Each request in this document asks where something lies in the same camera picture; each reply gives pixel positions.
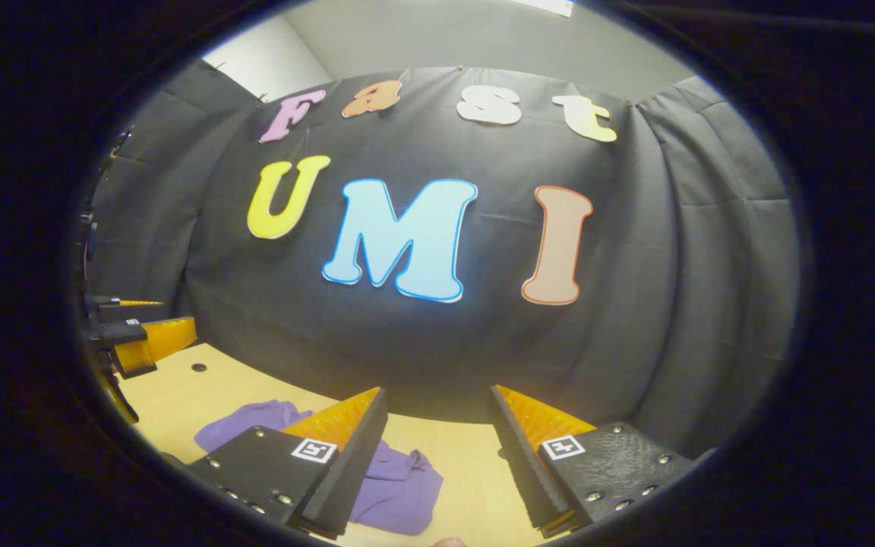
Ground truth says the black backdrop cloth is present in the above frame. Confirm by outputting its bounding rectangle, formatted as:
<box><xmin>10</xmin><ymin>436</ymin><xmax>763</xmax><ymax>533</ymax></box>
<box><xmin>77</xmin><ymin>61</ymin><xmax>799</xmax><ymax>457</ymax></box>

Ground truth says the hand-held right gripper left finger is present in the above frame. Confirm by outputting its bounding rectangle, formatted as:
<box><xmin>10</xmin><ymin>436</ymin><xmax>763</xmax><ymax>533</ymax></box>
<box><xmin>185</xmin><ymin>386</ymin><xmax>390</xmax><ymax>539</ymax></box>

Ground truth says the purple knit cardigan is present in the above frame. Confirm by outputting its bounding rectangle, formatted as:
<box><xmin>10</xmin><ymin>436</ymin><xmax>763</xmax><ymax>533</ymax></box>
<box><xmin>194</xmin><ymin>400</ymin><xmax>444</xmax><ymax>536</ymax></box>

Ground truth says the large ceiling light panel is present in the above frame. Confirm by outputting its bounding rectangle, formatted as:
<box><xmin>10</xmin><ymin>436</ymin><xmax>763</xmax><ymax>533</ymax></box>
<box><xmin>510</xmin><ymin>0</ymin><xmax>576</xmax><ymax>17</ymax></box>

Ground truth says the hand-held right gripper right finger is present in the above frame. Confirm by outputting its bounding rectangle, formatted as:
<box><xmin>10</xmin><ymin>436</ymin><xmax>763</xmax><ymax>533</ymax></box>
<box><xmin>491</xmin><ymin>384</ymin><xmax>698</xmax><ymax>539</ymax></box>

